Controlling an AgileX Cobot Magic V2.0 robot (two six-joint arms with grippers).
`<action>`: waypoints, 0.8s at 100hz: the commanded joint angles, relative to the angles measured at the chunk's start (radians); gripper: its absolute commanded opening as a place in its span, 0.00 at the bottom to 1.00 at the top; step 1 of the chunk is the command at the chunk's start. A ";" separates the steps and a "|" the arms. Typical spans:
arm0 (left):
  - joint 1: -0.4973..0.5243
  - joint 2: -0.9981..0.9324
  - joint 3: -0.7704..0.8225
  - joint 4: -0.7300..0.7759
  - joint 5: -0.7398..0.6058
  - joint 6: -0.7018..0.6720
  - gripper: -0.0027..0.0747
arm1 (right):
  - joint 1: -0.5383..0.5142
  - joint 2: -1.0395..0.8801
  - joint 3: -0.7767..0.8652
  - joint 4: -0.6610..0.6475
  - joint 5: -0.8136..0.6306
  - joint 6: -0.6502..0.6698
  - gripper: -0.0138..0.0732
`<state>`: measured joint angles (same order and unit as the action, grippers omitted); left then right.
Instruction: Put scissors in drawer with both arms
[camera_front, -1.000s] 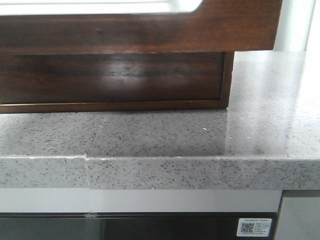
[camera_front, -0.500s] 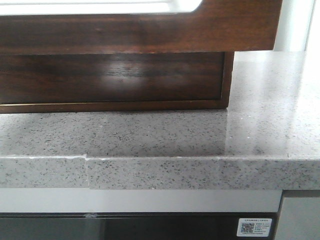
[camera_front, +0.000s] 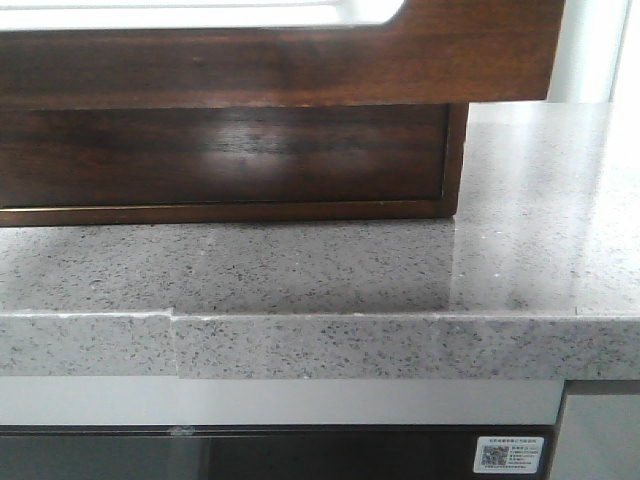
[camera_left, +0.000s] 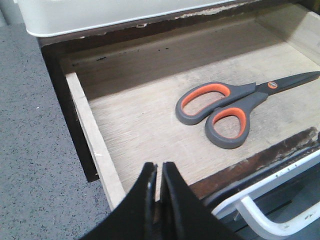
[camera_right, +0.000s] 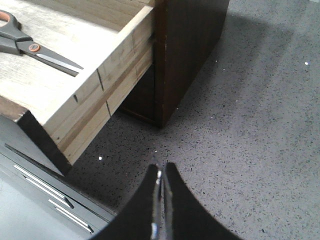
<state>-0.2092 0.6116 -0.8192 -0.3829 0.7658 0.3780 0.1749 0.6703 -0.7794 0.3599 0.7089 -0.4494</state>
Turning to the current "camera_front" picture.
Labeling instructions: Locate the dark wooden drawer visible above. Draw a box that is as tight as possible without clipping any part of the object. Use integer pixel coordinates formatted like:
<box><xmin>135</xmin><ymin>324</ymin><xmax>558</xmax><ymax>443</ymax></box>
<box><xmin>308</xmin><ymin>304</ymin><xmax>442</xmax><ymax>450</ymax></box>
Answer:
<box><xmin>1</xmin><ymin>1</ymin><xmax>564</xmax><ymax>110</ymax></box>
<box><xmin>1</xmin><ymin>105</ymin><xmax>448</xmax><ymax>207</ymax></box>

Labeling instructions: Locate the white drawer handle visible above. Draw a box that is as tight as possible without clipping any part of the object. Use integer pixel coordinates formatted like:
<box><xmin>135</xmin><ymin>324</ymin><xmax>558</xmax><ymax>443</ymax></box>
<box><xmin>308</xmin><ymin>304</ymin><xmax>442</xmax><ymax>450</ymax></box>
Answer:
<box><xmin>1</xmin><ymin>0</ymin><xmax>405</xmax><ymax>32</ymax></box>

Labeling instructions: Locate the dark wooden drawer cabinet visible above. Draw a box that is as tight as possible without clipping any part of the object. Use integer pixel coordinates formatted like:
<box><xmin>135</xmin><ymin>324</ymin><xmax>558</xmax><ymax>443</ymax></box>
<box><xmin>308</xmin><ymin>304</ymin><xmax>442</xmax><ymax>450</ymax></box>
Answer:
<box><xmin>1</xmin><ymin>104</ymin><xmax>468</xmax><ymax>227</ymax></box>

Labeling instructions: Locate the white QR code sticker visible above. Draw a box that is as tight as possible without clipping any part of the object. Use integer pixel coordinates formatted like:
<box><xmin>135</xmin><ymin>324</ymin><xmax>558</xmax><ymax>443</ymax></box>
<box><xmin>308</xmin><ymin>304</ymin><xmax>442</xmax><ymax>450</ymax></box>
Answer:
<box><xmin>473</xmin><ymin>436</ymin><xmax>545</xmax><ymax>474</ymax></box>

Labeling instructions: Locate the grey cabinet door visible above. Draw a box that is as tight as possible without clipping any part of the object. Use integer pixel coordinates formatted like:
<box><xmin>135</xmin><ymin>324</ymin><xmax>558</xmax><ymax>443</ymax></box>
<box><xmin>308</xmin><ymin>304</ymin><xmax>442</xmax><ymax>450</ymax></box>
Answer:
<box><xmin>549</xmin><ymin>380</ymin><xmax>639</xmax><ymax>479</ymax></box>

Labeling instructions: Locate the black glass built-in appliance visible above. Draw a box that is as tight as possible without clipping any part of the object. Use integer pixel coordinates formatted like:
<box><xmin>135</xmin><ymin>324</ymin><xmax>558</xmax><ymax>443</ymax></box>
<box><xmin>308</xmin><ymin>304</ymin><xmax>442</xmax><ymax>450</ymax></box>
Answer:
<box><xmin>1</xmin><ymin>425</ymin><xmax>554</xmax><ymax>479</ymax></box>

